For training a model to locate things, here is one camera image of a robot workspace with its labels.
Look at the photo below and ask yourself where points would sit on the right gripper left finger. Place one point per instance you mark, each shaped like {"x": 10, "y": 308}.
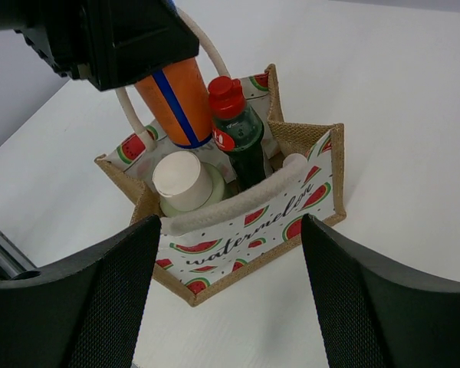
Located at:
{"x": 84, "y": 310}

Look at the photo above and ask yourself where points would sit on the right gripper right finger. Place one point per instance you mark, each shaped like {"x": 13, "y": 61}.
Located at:
{"x": 376, "y": 312}

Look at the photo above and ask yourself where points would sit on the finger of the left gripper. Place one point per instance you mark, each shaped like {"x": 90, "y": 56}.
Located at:
{"x": 112, "y": 44}

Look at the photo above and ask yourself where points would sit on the orange pump bottle blue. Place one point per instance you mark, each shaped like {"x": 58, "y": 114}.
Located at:
{"x": 172, "y": 86}

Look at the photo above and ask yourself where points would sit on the burlap watermelon canvas bag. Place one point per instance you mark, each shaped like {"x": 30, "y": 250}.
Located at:
{"x": 204, "y": 251}

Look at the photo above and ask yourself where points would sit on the green dish soap bottle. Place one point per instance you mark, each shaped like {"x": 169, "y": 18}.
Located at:
{"x": 238, "y": 132}

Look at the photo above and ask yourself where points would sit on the pale green bottle white cap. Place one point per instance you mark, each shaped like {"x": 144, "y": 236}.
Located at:
{"x": 185, "y": 184}

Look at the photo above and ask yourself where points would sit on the aluminium mounting rail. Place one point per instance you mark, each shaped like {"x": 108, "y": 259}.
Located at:
{"x": 12, "y": 261}

